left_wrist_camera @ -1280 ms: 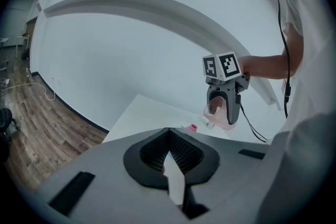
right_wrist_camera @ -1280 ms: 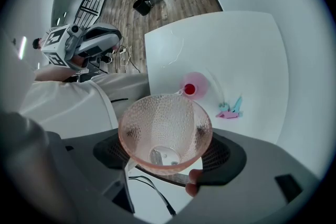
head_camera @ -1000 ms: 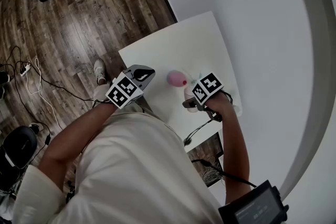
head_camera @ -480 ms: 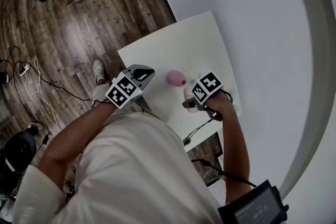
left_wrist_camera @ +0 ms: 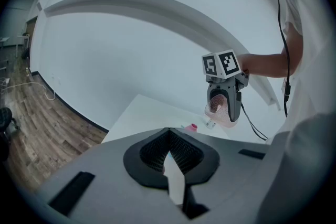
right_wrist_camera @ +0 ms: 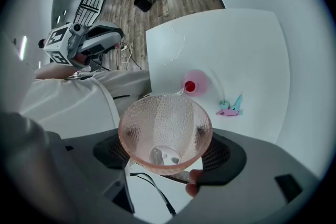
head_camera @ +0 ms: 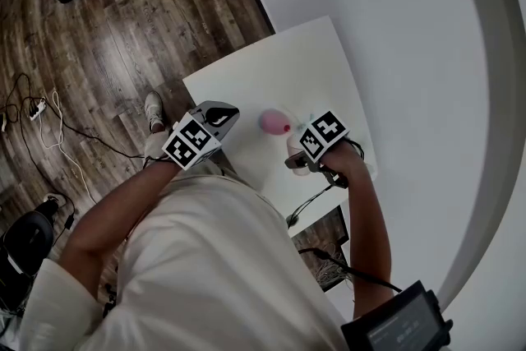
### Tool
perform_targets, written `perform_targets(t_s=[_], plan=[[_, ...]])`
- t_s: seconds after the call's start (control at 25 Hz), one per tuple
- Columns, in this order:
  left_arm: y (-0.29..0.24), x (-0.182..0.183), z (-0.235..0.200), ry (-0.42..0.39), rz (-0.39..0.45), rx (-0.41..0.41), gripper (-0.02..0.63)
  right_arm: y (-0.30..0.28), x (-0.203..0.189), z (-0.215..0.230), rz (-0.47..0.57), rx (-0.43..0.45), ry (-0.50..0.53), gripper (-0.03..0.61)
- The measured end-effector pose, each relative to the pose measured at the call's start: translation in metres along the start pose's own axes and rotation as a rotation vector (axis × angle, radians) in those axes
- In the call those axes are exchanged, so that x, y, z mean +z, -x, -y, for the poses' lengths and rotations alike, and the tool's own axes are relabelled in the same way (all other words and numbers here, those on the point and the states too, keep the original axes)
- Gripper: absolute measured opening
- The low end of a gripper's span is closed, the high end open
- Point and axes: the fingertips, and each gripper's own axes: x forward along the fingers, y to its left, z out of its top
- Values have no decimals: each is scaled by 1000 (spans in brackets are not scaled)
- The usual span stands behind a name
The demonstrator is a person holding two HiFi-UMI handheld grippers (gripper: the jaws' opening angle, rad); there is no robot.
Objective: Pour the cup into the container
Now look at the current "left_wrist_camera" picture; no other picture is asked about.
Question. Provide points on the person's right forearm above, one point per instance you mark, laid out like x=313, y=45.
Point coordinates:
x=265, y=65

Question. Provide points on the brown wooden door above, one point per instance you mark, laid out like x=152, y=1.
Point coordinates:
x=31, y=31

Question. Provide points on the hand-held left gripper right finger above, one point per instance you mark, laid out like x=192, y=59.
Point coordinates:
x=231, y=178

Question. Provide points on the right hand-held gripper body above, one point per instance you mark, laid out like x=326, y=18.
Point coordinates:
x=223, y=64

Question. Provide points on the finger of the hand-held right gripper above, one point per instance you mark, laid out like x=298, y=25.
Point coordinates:
x=209, y=93
x=235, y=105

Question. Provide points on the pink vase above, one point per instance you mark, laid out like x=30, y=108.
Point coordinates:
x=191, y=128

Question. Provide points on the person's beige shirt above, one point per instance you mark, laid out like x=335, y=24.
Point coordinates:
x=312, y=60

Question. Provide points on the pink plastic cup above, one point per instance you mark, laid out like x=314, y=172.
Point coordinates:
x=220, y=118

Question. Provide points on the white wall ledge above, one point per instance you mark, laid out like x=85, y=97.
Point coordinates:
x=131, y=4

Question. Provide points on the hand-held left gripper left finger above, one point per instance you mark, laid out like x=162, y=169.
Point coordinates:
x=105, y=165

